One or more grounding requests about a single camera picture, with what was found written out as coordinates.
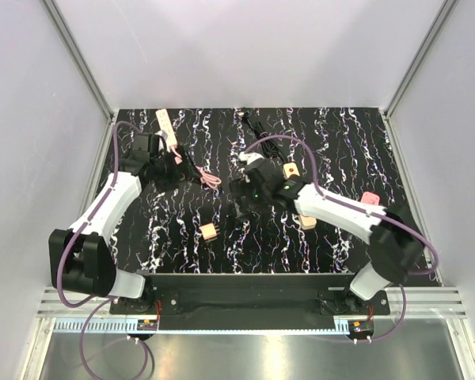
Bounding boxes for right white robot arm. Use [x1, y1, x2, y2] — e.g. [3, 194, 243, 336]
[230, 153, 425, 314]

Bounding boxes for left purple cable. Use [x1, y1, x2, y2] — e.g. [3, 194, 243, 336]
[57, 121, 156, 380]

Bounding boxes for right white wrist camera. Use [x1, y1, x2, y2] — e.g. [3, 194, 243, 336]
[238, 152, 264, 165]

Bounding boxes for black bundled cable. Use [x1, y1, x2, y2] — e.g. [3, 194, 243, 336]
[237, 109, 287, 162]

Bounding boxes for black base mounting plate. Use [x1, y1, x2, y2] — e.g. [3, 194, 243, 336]
[110, 274, 390, 316]

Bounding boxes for pink cable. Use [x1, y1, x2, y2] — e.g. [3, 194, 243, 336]
[169, 148, 223, 191]

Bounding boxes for pink cube plug adapter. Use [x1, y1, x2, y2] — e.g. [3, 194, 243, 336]
[199, 223, 219, 241]

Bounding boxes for grey cable duct rail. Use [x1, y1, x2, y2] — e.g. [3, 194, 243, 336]
[54, 317, 350, 336]

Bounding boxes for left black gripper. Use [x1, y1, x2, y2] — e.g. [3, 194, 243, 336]
[150, 144, 201, 193]

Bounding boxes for beige red power strip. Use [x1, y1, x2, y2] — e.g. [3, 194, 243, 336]
[283, 162, 317, 230]

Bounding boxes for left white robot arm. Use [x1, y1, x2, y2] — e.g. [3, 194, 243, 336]
[48, 131, 200, 314]

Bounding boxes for white pink power strip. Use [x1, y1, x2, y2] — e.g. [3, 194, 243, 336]
[155, 109, 177, 148]

